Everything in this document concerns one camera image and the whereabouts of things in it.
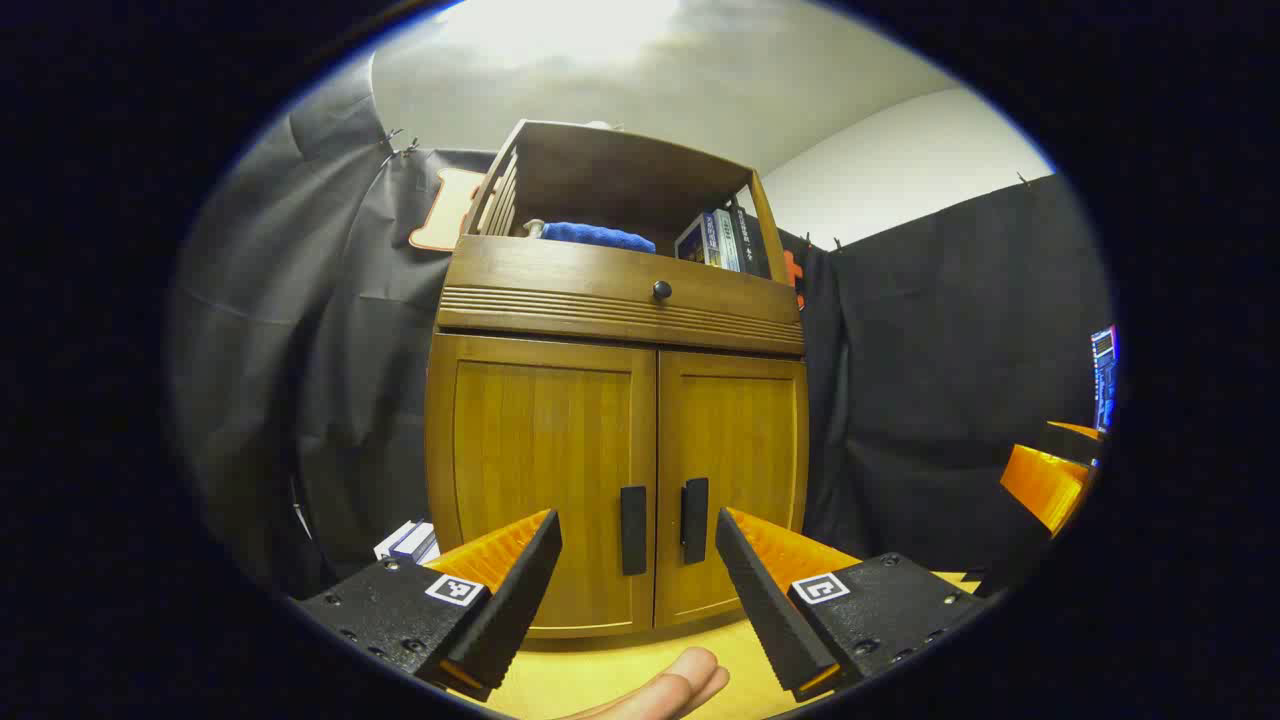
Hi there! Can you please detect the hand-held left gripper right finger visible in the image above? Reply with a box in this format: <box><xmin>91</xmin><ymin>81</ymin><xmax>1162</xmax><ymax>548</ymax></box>
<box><xmin>714</xmin><ymin>506</ymin><xmax>986</xmax><ymax>703</ymax></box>

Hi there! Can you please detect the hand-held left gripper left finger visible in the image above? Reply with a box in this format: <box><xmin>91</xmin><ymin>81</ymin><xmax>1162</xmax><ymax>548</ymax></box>
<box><xmin>297</xmin><ymin>508</ymin><xmax>564</xmax><ymax>703</ymax></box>

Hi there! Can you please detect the wooden shoe cabinet door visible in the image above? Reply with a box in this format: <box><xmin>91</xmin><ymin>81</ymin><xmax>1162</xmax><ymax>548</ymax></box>
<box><xmin>655</xmin><ymin>350</ymin><xmax>809</xmax><ymax>629</ymax></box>
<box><xmin>432</xmin><ymin>335</ymin><xmax>659</xmax><ymax>636</ymax></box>

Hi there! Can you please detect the wooden double-door shoe cabinet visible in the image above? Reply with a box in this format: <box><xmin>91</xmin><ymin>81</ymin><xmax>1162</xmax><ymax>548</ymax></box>
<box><xmin>424</xmin><ymin>119</ymin><xmax>811</xmax><ymax>641</ymax></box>

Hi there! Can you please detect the computer monitor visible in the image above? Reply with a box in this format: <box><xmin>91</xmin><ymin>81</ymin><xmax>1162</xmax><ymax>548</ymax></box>
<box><xmin>1090</xmin><ymin>325</ymin><xmax>1119</xmax><ymax>436</ymax></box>

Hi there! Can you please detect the white blue box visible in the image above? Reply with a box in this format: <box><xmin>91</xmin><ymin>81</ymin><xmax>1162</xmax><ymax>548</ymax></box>
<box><xmin>374</xmin><ymin>519</ymin><xmax>441</xmax><ymax>566</ymax></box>

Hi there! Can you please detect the black backdrop cloth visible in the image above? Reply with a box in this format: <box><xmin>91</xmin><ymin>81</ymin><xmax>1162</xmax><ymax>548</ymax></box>
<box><xmin>165</xmin><ymin>60</ymin><xmax>1113</xmax><ymax>601</ymax></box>

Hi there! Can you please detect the wooden drawer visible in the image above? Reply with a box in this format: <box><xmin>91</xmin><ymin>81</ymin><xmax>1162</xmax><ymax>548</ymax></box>
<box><xmin>437</xmin><ymin>235</ymin><xmax>806</xmax><ymax>356</ymax></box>

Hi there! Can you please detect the grey book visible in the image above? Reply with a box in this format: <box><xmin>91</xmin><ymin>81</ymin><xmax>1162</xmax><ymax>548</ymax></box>
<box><xmin>712</xmin><ymin>208</ymin><xmax>743</xmax><ymax>273</ymax></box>

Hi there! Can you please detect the blue white book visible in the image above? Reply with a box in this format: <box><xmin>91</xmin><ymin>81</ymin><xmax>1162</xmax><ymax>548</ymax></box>
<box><xmin>675</xmin><ymin>212</ymin><xmax>721</xmax><ymax>266</ymax></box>

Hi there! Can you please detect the blue towel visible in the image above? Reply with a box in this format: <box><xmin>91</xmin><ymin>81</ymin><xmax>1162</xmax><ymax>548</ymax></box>
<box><xmin>540</xmin><ymin>222</ymin><xmax>657</xmax><ymax>254</ymax></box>

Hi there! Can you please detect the black door handle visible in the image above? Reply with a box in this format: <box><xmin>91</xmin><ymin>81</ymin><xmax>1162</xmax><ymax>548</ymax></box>
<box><xmin>620</xmin><ymin>486</ymin><xmax>649</xmax><ymax>577</ymax></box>
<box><xmin>681</xmin><ymin>478</ymin><xmax>710</xmax><ymax>566</ymax></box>

